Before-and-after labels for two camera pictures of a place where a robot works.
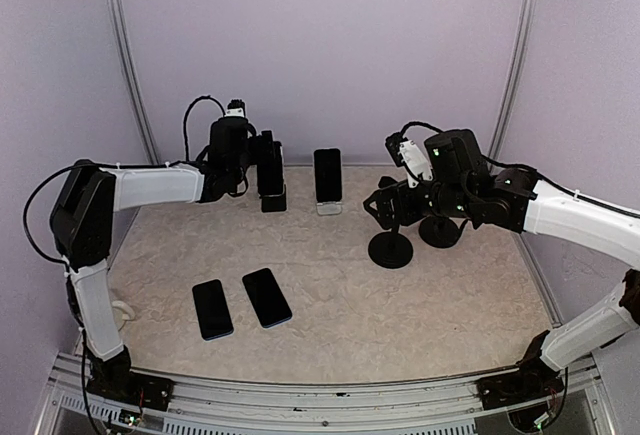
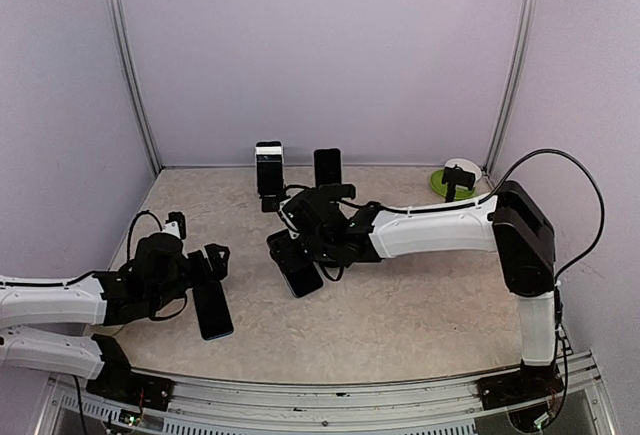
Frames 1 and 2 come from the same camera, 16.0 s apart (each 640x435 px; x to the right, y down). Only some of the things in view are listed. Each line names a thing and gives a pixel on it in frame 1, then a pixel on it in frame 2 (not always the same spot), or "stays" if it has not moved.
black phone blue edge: (266, 297) → (294, 262)
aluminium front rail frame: (435, 408) stays
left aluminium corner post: (115, 3) stays
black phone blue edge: (212, 310) stays
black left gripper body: (260, 149) → (201, 276)
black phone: (270, 170) stays
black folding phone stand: (274, 203) stays
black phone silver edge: (328, 173) stays
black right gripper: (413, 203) → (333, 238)
